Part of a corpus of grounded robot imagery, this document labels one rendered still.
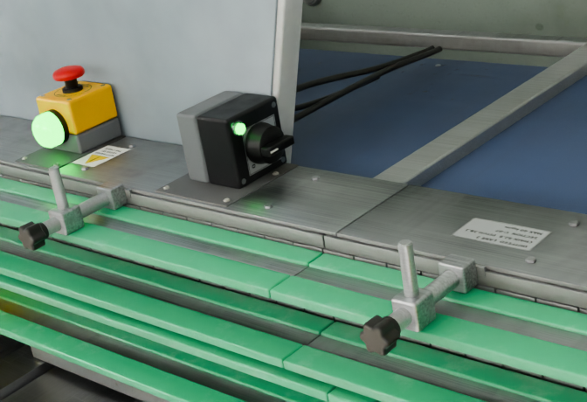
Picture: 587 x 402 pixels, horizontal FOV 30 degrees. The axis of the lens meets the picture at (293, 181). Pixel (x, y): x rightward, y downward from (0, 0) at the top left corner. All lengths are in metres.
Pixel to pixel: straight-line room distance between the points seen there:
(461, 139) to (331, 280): 0.30
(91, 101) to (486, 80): 0.51
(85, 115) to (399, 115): 0.39
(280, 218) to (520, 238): 0.24
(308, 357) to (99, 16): 0.56
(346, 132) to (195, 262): 0.35
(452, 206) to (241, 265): 0.21
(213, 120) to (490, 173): 0.30
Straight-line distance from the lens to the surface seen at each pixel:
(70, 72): 1.38
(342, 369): 0.99
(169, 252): 1.10
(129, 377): 1.24
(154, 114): 1.37
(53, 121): 1.37
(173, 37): 1.29
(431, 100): 1.41
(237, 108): 1.17
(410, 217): 1.04
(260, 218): 1.09
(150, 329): 1.17
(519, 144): 1.24
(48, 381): 1.55
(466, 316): 0.91
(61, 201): 1.20
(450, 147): 1.21
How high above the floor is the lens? 1.56
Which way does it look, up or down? 41 degrees down
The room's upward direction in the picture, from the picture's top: 120 degrees counter-clockwise
